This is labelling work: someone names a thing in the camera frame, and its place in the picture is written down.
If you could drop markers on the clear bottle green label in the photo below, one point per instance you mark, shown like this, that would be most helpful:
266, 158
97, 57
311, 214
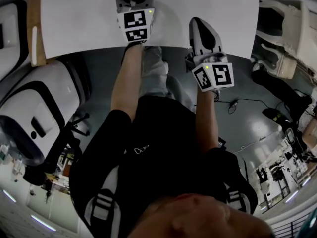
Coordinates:
4, 155

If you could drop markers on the black short-sleeved shirt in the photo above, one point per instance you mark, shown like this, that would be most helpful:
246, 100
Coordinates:
161, 145

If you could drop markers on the person's right forearm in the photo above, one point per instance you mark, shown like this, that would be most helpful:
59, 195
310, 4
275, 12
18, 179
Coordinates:
206, 123

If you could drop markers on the white table surface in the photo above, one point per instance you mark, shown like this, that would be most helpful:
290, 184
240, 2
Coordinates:
86, 21

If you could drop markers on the white ornate dressing table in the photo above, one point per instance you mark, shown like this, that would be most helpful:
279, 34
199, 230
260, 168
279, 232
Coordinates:
297, 33

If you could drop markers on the black foot pedal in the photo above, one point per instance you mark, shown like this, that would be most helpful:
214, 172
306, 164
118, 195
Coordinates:
272, 113

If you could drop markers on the grey trousers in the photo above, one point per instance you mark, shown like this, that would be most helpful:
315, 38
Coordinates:
153, 76

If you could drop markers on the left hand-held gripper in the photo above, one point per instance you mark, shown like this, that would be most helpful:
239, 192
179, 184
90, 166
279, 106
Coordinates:
135, 21

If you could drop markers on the person's left forearm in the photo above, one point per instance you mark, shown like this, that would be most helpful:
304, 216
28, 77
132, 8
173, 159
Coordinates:
126, 83

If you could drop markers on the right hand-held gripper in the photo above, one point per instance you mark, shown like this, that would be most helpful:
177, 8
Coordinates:
218, 76

